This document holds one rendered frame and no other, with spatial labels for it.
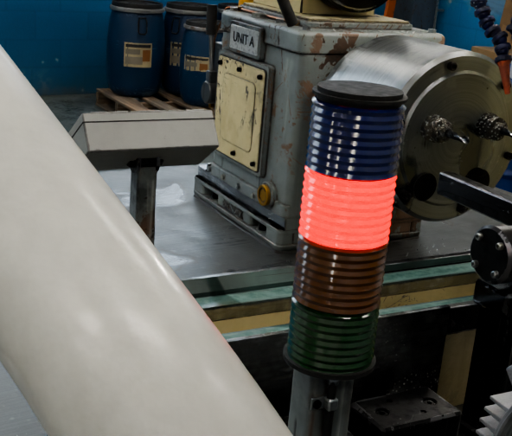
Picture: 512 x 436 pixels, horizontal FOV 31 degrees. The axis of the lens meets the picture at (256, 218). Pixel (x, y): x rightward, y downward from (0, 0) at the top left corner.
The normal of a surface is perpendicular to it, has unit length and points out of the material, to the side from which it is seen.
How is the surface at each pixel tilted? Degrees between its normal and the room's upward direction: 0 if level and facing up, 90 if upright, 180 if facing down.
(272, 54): 89
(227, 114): 90
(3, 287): 70
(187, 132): 55
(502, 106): 90
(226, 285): 45
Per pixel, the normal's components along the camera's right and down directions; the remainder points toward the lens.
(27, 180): 0.14, -0.61
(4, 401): 0.08, -0.95
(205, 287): 0.39, -0.45
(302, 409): -0.88, 0.07
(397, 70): -0.54, -0.64
